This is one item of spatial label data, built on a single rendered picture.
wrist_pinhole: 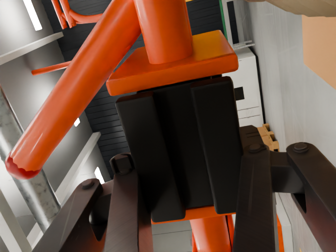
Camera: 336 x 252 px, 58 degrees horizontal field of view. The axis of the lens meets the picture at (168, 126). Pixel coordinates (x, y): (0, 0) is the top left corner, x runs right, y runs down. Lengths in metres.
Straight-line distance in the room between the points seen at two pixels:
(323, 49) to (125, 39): 0.22
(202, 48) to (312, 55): 0.23
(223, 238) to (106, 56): 0.13
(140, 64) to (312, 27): 0.24
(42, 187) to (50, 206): 0.46
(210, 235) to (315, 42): 0.24
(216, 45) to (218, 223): 0.10
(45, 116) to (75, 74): 0.03
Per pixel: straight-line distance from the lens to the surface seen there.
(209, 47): 0.16
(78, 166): 10.46
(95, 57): 0.17
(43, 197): 6.68
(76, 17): 8.25
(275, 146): 7.04
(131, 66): 0.16
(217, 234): 0.19
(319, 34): 0.34
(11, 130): 6.13
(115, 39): 0.17
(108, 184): 0.16
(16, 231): 3.15
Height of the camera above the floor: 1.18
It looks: 9 degrees up
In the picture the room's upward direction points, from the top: 101 degrees counter-clockwise
